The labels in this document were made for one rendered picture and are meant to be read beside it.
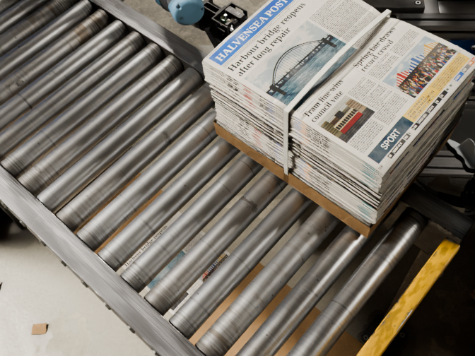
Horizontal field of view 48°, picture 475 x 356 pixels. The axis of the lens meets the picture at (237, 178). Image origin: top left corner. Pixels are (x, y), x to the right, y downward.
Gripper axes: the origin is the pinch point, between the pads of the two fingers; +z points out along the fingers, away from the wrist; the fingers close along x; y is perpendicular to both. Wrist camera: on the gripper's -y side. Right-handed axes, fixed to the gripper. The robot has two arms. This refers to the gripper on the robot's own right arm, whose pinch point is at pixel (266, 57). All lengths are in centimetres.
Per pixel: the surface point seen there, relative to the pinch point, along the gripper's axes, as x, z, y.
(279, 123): -25.3, 25.0, 21.7
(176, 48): -12.9, -16.9, 3.0
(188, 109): -24.2, -1.8, 3.0
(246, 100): -25.4, 17.8, 22.3
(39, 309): -80, -36, -76
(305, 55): -14.1, 21.5, 26.2
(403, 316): -34, 58, 5
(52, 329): -81, -27, -76
